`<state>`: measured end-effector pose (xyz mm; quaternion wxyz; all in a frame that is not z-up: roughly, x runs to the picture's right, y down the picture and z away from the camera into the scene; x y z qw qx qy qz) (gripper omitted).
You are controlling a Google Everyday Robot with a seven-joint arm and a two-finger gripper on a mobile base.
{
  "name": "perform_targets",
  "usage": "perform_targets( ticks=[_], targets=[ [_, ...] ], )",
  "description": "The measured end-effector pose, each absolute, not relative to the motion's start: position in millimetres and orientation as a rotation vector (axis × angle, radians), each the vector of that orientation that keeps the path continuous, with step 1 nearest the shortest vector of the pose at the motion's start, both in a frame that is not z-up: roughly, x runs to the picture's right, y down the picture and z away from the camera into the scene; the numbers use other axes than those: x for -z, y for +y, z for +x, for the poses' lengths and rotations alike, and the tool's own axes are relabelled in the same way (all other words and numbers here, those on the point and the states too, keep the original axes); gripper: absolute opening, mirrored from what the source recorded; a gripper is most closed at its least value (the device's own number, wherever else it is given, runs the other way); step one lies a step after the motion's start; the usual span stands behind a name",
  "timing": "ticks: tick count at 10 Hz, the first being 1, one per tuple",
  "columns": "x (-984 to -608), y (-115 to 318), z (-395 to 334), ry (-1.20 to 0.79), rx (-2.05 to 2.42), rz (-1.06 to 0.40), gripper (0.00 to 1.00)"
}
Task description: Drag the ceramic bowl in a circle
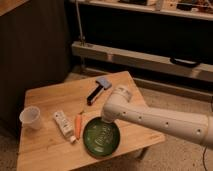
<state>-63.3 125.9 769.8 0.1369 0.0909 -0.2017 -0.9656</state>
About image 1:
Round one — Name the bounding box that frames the green ceramic bowl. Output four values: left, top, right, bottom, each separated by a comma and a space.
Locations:
83, 117, 120, 158

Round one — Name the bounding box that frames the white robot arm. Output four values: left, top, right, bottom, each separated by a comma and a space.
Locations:
101, 85, 213, 150

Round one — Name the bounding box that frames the orange carrot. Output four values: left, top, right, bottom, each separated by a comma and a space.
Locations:
75, 111, 84, 140

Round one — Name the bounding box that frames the white tube bottle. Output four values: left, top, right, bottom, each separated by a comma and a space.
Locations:
53, 111, 76, 144

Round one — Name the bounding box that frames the wooden table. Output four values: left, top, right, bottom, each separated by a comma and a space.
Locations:
17, 71, 165, 171

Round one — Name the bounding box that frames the metal shelf rack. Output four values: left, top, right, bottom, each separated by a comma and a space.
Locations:
67, 0, 213, 100

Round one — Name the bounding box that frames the clear plastic cup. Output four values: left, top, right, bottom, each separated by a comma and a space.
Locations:
19, 106, 42, 130

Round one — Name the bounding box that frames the black handle on shelf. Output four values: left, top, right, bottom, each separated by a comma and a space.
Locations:
170, 57, 201, 68

